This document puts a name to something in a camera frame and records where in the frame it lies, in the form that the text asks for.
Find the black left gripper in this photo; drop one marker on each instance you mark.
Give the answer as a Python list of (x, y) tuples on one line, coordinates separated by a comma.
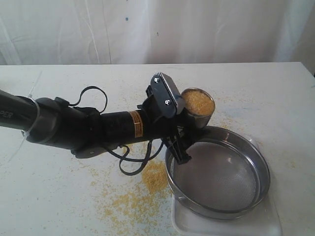
[(156, 126)]

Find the stainless steel cup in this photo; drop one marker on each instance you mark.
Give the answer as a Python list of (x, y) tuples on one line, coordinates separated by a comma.
[(195, 121)]

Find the round steel mesh sieve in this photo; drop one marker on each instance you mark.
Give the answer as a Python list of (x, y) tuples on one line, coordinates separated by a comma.
[(226, 178)]

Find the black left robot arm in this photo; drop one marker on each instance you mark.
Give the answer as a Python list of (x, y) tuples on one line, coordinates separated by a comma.
[(88, 132)]

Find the rice and millet grains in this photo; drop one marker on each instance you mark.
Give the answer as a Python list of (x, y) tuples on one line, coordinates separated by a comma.
[(198, 103)]

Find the yellow spilled grain pile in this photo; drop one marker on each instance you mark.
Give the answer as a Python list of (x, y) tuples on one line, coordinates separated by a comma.
[(154, 177)]

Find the clear plastic tray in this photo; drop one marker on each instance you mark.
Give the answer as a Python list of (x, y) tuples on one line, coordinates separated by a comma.
[(263, 220)]

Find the white backdrop curtain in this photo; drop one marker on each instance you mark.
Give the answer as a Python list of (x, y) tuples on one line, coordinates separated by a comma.
[(156, 31)]

